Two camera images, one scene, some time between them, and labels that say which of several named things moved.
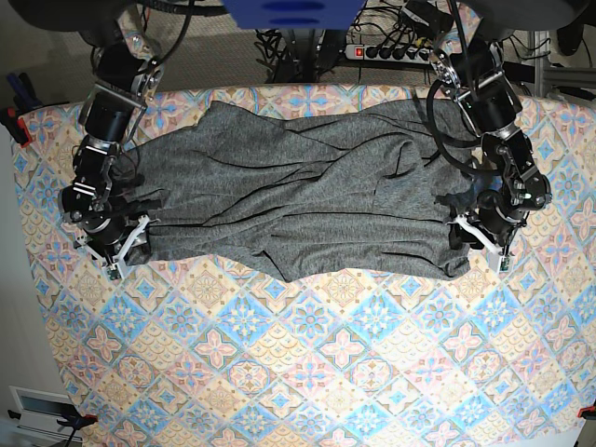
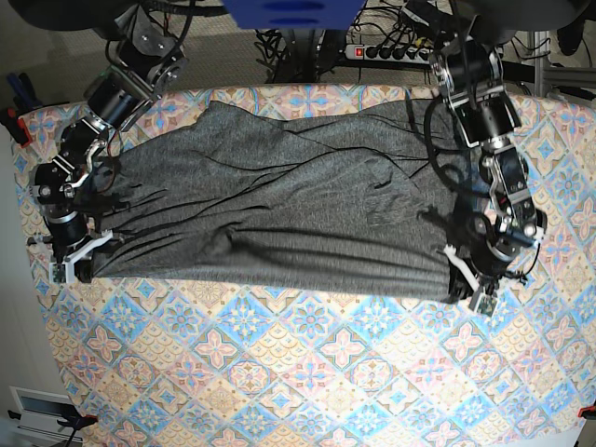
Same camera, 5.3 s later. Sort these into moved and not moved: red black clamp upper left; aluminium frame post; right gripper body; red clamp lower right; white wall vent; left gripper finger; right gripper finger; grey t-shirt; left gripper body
Moved: right gripper finger; right gripper body; left gripper body; grey t-shirt; left gripper finger
Not moved: red black clamp upper left; white wall vent; red clamp lower right; aluminium frame post
